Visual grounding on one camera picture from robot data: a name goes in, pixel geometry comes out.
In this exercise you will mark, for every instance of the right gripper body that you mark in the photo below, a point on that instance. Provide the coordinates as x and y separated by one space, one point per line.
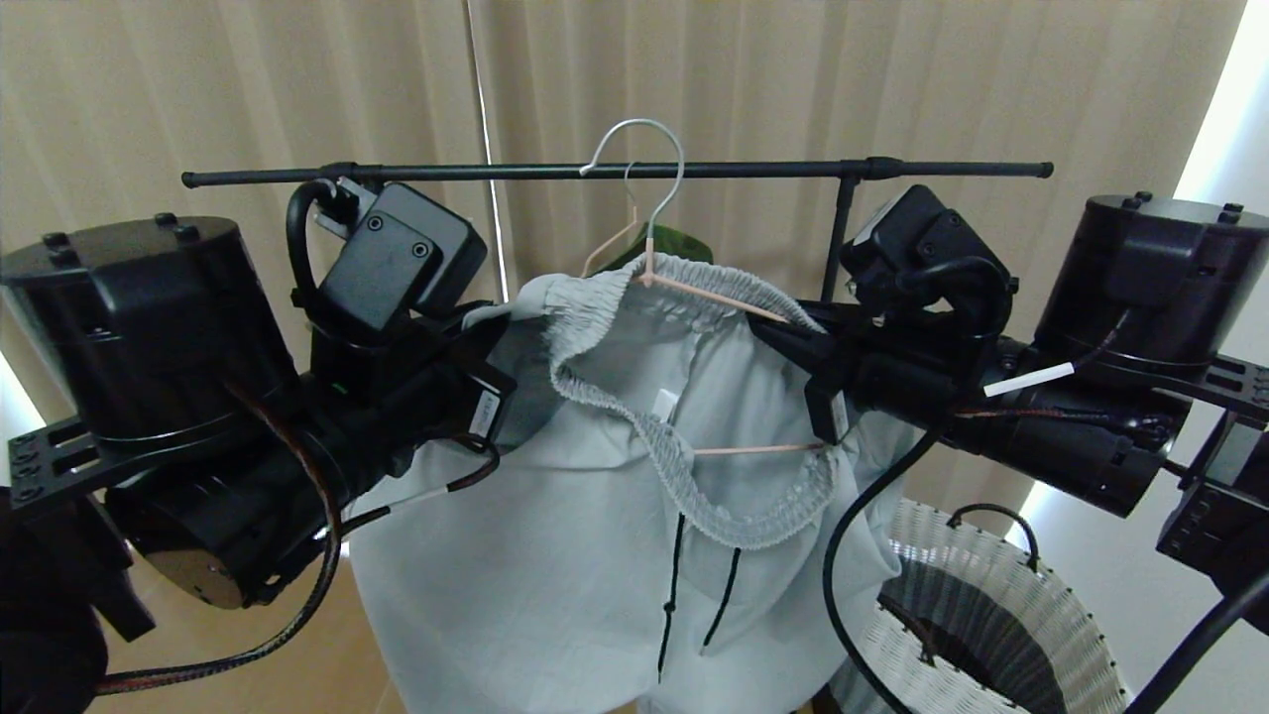
1041 416

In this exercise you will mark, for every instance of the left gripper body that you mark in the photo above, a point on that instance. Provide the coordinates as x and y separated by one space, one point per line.
288 476

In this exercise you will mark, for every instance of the pale grey garment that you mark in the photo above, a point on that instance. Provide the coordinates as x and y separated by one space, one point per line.
555 555

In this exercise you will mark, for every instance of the pink clothes hanger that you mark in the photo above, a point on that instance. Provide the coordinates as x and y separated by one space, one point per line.
610 248
674 283

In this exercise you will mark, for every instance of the green printed shirt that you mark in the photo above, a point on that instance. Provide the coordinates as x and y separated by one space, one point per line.
679 243

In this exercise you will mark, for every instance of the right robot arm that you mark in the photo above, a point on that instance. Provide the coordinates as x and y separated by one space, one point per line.
1150 288

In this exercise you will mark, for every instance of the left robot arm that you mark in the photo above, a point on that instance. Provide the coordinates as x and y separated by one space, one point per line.
129 327

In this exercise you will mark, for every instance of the white laundry basket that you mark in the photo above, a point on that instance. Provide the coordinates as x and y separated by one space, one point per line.
991 615

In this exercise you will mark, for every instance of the black clothes rack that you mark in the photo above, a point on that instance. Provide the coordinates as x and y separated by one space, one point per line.
753 170

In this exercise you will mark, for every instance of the beige curtain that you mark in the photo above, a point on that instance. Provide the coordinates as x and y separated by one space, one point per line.
892 79

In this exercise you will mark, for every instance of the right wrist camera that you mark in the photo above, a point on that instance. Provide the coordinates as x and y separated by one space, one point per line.
922 243

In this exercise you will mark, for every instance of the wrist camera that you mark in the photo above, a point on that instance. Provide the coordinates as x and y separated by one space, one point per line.
922 243
397 258

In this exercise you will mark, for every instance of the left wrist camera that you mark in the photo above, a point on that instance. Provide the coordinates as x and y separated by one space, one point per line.
397 258

